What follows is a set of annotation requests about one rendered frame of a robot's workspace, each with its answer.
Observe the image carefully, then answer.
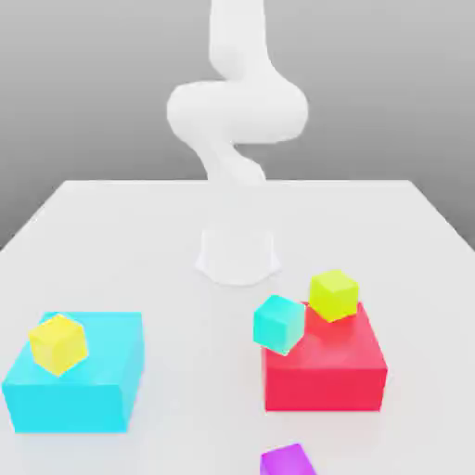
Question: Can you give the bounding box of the large cyan box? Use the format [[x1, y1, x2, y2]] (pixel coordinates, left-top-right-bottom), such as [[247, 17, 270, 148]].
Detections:
[[1, 310, 145, 434]]

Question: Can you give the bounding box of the large red box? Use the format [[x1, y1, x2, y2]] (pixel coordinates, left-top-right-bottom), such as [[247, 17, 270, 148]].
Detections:
[[261, 301, 389, 413]]

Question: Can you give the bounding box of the small yellow cube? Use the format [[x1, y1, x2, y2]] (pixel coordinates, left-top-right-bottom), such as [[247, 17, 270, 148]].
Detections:
[[28, 313, 89, 378]]

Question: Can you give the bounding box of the small purple cube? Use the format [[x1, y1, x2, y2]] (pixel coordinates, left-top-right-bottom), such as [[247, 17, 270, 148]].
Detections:
[[259, 443, 319, 475]]

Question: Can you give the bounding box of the small turquoise cube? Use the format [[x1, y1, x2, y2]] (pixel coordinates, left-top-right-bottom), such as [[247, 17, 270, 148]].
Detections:
[[252, 294, 306, 356]]

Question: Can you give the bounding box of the small lime cube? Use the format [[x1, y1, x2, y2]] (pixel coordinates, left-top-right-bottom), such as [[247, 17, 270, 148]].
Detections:
[[308, 269, 360, 323]]

